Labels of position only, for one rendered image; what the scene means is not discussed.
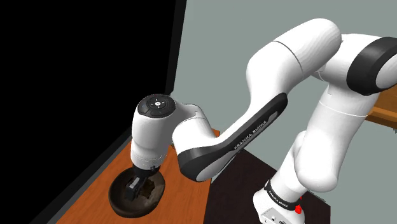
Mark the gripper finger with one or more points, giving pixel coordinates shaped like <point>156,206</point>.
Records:
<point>132,187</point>

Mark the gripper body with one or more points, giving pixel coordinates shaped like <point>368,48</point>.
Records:
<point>145,173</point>

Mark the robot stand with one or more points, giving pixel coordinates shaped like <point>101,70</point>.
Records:
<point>238,192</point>

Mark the light wooden furniture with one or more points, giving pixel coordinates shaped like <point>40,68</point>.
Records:
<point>384,108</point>

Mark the dark brown bowl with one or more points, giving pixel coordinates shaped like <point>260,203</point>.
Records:
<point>124,204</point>

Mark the orange wooden table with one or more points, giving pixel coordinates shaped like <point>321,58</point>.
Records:
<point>183,198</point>

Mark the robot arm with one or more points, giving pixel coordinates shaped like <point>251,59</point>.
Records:
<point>310,56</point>

